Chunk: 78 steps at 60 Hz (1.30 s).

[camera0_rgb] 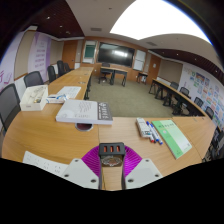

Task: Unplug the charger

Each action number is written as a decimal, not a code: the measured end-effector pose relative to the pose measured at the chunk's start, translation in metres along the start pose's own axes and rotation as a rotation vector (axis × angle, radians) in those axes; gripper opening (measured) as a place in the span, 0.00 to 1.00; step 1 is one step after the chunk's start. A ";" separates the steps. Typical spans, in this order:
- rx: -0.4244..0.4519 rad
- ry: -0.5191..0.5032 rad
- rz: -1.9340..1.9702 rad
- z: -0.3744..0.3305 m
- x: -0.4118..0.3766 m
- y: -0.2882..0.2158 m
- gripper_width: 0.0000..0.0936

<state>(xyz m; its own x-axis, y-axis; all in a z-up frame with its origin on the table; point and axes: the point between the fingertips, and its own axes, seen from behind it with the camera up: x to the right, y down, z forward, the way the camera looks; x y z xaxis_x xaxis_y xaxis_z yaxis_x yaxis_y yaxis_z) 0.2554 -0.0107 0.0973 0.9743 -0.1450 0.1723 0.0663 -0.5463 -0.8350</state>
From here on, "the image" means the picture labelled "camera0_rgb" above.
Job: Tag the purple and white wall banner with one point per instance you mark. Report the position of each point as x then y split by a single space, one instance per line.
40 55

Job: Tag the green and white wall board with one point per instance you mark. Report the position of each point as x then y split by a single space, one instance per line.
89 51

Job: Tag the white power strip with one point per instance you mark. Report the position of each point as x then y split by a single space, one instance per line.
40 161

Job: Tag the white printed paper sheet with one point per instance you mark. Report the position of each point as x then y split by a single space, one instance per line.
69 92

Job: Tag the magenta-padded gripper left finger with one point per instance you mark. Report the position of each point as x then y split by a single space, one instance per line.
80 171

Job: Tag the open white cardboard box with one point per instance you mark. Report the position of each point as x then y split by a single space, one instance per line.
33 98

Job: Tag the large black wall screen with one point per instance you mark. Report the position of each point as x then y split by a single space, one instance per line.
116 54

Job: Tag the purple banner with large characters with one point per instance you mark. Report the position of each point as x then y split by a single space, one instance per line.
8 66

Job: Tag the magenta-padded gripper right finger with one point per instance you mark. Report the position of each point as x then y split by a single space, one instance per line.
143 173

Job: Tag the long wooden table row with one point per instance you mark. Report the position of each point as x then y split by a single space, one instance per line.
176 96

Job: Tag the colourful wall posters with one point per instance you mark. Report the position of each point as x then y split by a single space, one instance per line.
208 91

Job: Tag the row of black office chairs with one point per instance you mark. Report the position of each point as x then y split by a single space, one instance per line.
60 68
210 113

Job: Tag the white whiteboard eraser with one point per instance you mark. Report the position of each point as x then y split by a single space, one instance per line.
142 127

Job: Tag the brown wooden door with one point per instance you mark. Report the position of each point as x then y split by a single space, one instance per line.
70 54
154 68

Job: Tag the black mesh office chair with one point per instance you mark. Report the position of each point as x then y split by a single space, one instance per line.
8 103
33 79

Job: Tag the blue marker pen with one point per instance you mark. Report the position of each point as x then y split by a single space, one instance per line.
156 133

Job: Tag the round dark table grommet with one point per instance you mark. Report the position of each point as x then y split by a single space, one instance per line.
84 127

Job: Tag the small wooden side table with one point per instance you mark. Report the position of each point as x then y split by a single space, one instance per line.
142 75

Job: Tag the small blue and white box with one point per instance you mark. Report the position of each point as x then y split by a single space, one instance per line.
56 98

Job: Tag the thick white book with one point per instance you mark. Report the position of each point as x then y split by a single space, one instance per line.
80 111

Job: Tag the large bright ceiling light panel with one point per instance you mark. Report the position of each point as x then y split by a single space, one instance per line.
156 20

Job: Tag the dark-legged wooden desk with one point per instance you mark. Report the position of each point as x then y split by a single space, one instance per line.
114 70

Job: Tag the red marker pen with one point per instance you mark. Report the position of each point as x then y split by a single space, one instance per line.
150 134

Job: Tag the black swivel desk chair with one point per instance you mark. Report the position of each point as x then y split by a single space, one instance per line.
104 71

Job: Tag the green booklet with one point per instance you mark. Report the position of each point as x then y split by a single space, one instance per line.
171 136

